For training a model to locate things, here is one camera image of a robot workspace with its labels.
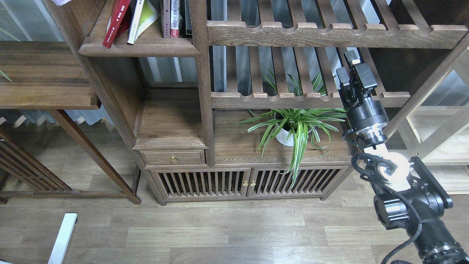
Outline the yellow green book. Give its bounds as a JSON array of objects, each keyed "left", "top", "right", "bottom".
[{"left": 127, "top": 0, "right": 159, "bottom": 44}]

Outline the slatted cabinet door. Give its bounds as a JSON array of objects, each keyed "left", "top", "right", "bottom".
[
  {"left": 242, "top": 165, "right": 352, "bottom": 200},
  {"left": 149, "top": 168, "right": 251, "bottom": 202}
]

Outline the upright pink spine book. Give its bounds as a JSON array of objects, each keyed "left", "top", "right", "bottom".
[{"left": 161, "top": 0, "right": 171, "bottom": 38}]

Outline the dark wooden bookshelf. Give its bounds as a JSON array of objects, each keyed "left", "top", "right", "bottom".
[{"left": 44, "top": 0, "right": 468, "bottom": 205}]

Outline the right slatted cabinet door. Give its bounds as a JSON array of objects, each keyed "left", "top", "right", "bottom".
[{"left": 242, "top": 165, "right": 352, "bottom": 200}]

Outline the upright red white book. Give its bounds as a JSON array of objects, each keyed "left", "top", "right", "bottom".
[{"left": 170, "top": 0, "right": 182, "bottom": 38}]

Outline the upright dark book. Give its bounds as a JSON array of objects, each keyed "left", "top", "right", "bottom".
[{"left": 183, "top": 0, "right": 192, "bottom": 36}]

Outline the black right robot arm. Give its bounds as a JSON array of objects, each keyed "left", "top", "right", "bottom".
[{"left": 336, "top": 50, "right": 468, "bottom": 264}]

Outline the dark wooden slatted rack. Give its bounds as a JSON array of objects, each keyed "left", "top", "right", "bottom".
[{"left": 0, "top": 131, "right": 87, "bottom": 204}]

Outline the white metal leg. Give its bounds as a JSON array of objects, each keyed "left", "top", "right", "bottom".
[{"left": 48, "top": 212, "right": 78, "bottom": 264}]

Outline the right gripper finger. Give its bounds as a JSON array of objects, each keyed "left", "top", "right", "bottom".
[
  {"left": 344, "top": 50, "right": 361, "bottom": 68},
  {"left": 336, "top": 67, "right": 350, "bottom": 90}
]

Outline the potted spider plant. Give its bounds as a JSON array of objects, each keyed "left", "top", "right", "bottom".
[{"left": 234, "top": 68, "right": 367, "bottom": 187}]

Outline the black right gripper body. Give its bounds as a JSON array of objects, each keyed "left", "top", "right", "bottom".
[{"left": 339, "top": 63, "right": 389, "bottom": 138}]

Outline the white lavender book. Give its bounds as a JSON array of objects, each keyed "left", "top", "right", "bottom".
[{"left": 52, "top": 0, "right": 71, "bottom": 6}]

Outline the left slatted cabinet door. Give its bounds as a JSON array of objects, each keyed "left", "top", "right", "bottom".
[{"left": 149, "top": 168, "right": 251, "bottom": 202}]

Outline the dark wooden side table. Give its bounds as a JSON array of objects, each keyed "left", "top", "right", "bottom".
[{"left": 0, "top": 41, "right": 142, "bottom": 204}]

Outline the light wooden shelf unit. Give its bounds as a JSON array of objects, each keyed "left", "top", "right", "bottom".
[{"left": 371, "top": 46, "right": 468, "bottom": 194}]

